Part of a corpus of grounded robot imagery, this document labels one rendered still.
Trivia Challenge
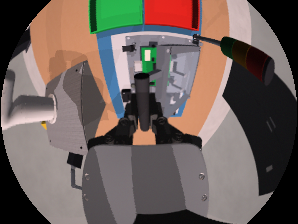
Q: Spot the green circuit board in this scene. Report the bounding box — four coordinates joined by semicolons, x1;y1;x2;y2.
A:
141;47;156;86

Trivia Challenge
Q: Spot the green bin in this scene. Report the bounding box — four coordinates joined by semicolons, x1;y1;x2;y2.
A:
88;0;143;34

